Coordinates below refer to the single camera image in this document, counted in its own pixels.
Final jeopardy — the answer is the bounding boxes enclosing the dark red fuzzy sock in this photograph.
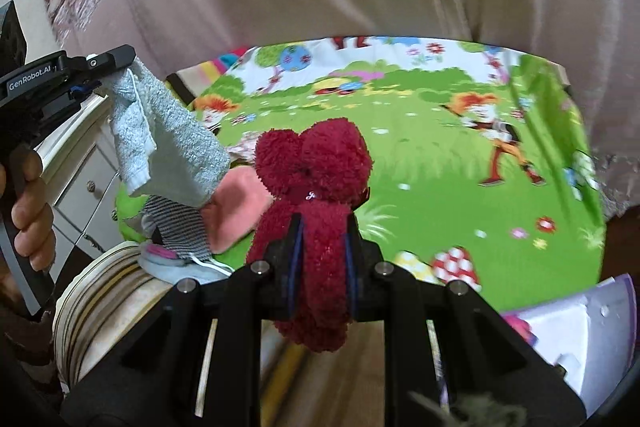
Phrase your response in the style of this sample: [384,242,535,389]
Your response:
[246,118,373,352]

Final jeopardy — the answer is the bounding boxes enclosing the light blue fuzzy sock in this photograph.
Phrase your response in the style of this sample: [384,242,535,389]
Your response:
[100,60,230,208]

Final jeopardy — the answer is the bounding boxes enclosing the person's left hand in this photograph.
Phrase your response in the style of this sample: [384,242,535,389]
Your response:
[11,150,55,271]

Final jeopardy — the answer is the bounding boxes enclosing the white ornate cabinet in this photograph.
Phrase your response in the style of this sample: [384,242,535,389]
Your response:
[37,95,122,258]

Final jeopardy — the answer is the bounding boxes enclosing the black white checkered sock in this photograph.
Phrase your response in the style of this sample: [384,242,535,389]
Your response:
[141,196,213,261]

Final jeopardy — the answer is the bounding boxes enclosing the floral pattern white sock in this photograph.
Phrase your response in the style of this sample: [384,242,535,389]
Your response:
[227,131,262,165]

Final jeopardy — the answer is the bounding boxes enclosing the light blue pink slipper sock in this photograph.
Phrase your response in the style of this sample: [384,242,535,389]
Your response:
[138,242,233,285]

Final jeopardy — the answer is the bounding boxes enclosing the cartoon print green sheet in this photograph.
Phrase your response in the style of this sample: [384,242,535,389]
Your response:
[168,36,605,310]

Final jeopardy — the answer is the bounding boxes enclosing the purple white storage box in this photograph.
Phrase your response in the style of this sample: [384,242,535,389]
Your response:
[503,274,637,415]

